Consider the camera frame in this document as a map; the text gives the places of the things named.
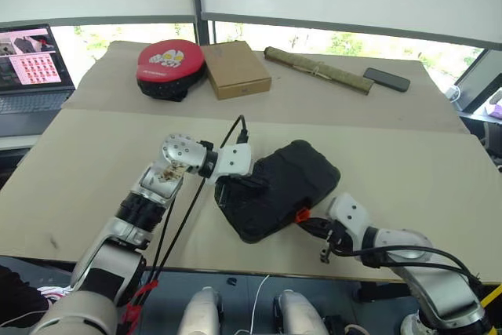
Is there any brown cardboard box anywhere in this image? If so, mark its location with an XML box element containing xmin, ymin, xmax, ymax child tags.
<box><xmin>200</xmin><ymin>40</ymin><xmax>273</xmax><ymax>101</ymax></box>

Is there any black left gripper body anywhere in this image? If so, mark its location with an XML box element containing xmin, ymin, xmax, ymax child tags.
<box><xmin>234</xmin><ymin>173</ymin><xmax>271</xmax><ymax>195</ymax></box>

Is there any dark chair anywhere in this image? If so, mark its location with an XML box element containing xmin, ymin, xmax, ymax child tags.
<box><xmin>481</xmin><ymin>120</ymin><xmax>502</xmax><ymax>174</ymax></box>

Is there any white charger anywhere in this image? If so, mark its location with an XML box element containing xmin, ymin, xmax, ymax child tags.
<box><xmin>446</xmin><ymin>84</ymin><xmax>463</xmax><ymax>104</ymax></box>

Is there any black fabric pouch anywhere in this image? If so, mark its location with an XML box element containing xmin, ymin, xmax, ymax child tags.
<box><xmin>213</xmin><ymin>139</ymin><xmax>342</xmax><ymax>245</ymax></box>

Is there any black smartphone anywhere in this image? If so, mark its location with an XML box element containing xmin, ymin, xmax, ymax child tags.
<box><xmin>362</xmin><ymin>67</ymin><xmax>412</xmax><ymax>93</ymax></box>

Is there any thin white cable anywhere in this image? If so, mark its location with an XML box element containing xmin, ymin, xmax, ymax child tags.
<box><xmin>234</xmin><ymin>273</ymin><xmax>272</xmax><ymax>335</ymax></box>

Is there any red black punching pad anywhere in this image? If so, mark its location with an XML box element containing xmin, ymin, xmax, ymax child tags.
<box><xmin>136</xmin><ymin>38</ymin><xmax>208</xmax><ymax>103</ymax></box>

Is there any silver rounded robot leg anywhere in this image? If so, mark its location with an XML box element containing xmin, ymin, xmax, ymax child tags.
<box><xmin>177</xmin><ymin>286</ymin><xmax>224</xmax><ymax>335</ymax></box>
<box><xmin>273</xmin><ymin>289</ymin><xmax>329</xmax><ymax>335</ymax></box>

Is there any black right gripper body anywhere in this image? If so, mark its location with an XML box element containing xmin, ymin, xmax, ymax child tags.
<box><xmin>313</xmin><ymin>219</ymin><xmax>355</xmax><ymax>264</ymax></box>

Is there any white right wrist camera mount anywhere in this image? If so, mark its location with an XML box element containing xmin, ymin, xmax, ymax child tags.
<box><xmin>326</xmin><ymin>192</ymin><xmax>372</xmax><ymax>249</ymax></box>

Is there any rolled bamboo mat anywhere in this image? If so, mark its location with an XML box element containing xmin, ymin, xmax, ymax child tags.
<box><xmin>263</xmin><ymin>46</ymin><xmax>375</xmax><ymax>96</ymax></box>

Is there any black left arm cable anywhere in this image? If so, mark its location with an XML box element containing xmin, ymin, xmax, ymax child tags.
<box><xmin>150</xmin><ymin>115</ymin><xmax>251</xmax><ymax>307</ymax></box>

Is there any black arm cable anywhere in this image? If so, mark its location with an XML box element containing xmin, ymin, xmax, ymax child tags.
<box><xmin>332</xmin><ymin>245</ymin><xmax>484</xmax><ymax>289</ymax></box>
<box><xmin>150</xmin><ymin>115</ymin><xmax>251</xmax><ymax>307</ymax></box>

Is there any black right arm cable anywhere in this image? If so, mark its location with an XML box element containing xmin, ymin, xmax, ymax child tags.
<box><xmin>332</xmin><ymin>245</ymin><xmax>484</xmax><ymax>289</ymax></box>

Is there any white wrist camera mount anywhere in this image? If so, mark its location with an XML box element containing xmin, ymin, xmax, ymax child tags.
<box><xmin>326</xmin><ymin>192</ymin><xmax>372</xmax><ymax>249</ymax></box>
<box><xmin>205</xmin><ymin>141</ymin><xmax>254</xmax><ymax>187</ymax></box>

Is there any red cable tie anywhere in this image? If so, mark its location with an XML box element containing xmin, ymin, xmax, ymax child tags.
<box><xmin>120</xmin><ymin>279</ymin><xmax>161</xmax><ymax>325</ymax></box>

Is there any open laptop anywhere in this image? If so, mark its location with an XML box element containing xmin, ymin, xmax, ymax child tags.
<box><xmin>0</xmin><ymin>24</ymin><xmax>76</xmax><ymax>139</ymax></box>

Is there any tan cardboard sheet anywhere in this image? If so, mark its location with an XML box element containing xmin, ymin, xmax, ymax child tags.
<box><xmin>61</xmin><ymin>39</ymin><xmax>471</xmax><ymax>135</ymax></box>
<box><xmin>0</xmin><ymin>108</ymin><xmax>502</xmax><ymax>286</ymax></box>

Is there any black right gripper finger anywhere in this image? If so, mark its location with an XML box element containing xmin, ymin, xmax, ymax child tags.
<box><xmin>297</xmin><ymin>218</ymin><xmax>329</xmax><ymax>239</ymax></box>

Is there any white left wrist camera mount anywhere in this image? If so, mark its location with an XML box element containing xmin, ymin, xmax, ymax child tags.
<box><xmin>205</xmin><ymin>141</ymin><xmax>254</xmax><ymax>187</ymax></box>

